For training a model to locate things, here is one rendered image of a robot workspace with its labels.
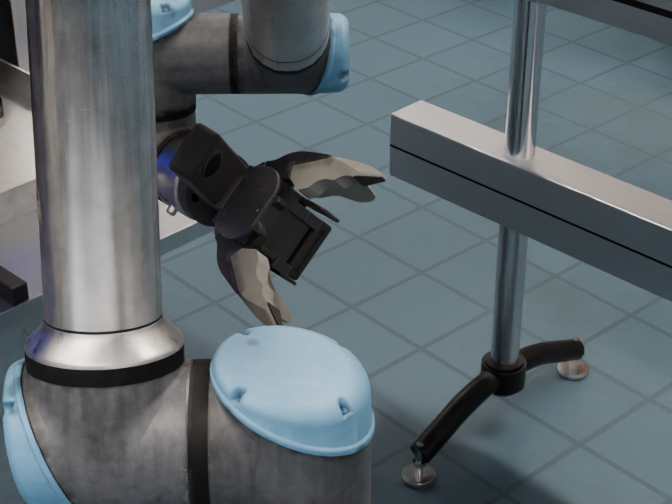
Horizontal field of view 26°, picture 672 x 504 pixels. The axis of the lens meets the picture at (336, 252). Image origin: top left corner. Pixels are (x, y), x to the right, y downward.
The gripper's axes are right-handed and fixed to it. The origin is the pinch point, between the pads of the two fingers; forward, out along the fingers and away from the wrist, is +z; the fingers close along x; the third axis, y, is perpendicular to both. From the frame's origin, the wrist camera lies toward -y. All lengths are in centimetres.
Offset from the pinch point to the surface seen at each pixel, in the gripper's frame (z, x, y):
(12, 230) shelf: -43.3, 14.4, 2.3
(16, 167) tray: -55, 9, 6
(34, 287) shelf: -32.1, 17.3, 0.8
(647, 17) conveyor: -46, -57, 68
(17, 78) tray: -73, 0, 9
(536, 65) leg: -70, -49, 80
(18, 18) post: -73, -6, 5
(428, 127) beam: -90, -35, 87
